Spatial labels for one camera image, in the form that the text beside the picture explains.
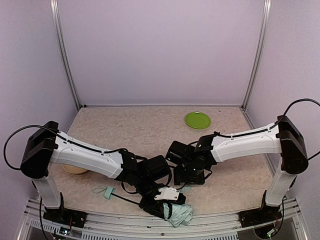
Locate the aluminium frame post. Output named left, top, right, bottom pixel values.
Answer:
left=241, top=0, right=272, bottom=112
left=50, top=0, right=82, bottom=111

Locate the right aluminium frame post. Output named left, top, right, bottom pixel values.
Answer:
left=241, top=0, right=272, bottom=112

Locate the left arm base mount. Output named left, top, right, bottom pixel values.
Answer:
left=43, top=193, right=88, bottom=229

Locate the right camera cable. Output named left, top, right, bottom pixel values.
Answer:
left=213, top=99, right=320, bottom=161

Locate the green plate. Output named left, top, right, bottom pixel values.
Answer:
left=184, top=111, right=211, bottom=130

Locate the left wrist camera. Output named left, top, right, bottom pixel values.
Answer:
left=154, top=187, right=186, bottom=205

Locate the left camera cable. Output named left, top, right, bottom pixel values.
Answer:
left=3, top=124, right=58, bottom=171

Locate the mint green folding umbrella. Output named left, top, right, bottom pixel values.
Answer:
left=92, top=186, right=193, bottom=228

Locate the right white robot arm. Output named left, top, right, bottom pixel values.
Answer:
left=165, top=115, right=309, bottom=207

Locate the aluminium front rail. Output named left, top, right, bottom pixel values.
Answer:
left=12, top=199, right=311, bottom=240

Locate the camera cable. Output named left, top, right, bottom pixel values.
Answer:
left=3, top=124, right=58, bottom=171
left=213, top=99, right=320, bottom=161

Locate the left aluminium frame post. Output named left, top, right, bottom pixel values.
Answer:
left=50, top=0, right=82, bottom=111

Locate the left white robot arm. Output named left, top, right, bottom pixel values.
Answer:
left=20, top=121, right=179, bottom=218

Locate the beige plate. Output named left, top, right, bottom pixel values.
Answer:
left=61, top=164, right=88, bottom=175

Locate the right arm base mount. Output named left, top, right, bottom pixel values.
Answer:
left=238, top=190, right=283, bottom=228

